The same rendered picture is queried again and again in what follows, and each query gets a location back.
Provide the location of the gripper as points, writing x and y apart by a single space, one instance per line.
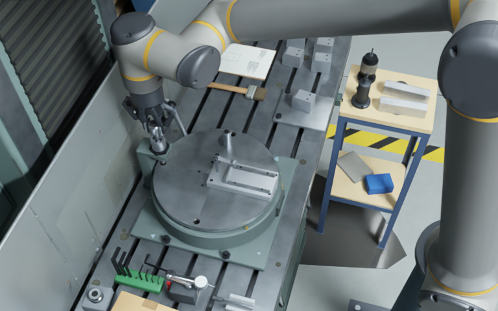
147 100

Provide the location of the silver index pin knob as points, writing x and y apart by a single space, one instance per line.
158 143

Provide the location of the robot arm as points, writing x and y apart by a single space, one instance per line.
350 19

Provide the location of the silver roller clip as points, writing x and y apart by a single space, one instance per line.
222 160

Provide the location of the grey round rotary table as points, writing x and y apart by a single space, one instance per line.
194 202

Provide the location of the silver fixture plate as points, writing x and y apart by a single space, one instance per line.
249 182

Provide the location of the grey metal blank block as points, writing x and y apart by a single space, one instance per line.
321 63
296 42
292 57
324 45
303 101

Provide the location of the grey steel rest plate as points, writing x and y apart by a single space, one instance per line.
311 118

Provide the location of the silver clamp with pin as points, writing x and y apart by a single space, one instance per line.
239 303

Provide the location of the grey flat plate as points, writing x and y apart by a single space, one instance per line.
354 166

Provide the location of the grey thin metal rod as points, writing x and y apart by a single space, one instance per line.
179 123

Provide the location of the grey slotted machine bed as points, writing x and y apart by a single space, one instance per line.
241 112

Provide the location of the white paper clipboard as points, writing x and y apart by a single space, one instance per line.
246 61

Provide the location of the black hex bolt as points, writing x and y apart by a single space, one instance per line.
166 239
225 255

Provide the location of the dark ribbed way cover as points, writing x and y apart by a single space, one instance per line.
50 54

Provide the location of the black hex key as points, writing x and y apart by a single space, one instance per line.
116 260
123 264

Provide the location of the green hex key holder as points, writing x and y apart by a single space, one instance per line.
138 283

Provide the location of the dial indicator with black base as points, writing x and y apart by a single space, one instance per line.
184 291

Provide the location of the brown cardboard box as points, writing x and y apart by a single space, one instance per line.
136 304

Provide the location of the grey block with nut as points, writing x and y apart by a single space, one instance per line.
93 297

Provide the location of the dark tool holder cone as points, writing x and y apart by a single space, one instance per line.
362 95

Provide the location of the dark tool holder with cutter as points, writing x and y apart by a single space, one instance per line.
369 66

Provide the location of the blue box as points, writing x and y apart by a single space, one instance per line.
379 184

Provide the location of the blue cart with wooden shelves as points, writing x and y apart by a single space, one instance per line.
389 120

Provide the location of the silver aluminium bar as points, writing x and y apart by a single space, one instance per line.
402 107
406 89

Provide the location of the green index pin bracket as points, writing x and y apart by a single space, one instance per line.
144 163

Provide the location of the grey machine enclosure panel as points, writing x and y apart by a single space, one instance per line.
58 217

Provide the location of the green rotary table base plate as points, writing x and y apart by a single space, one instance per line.
272 241

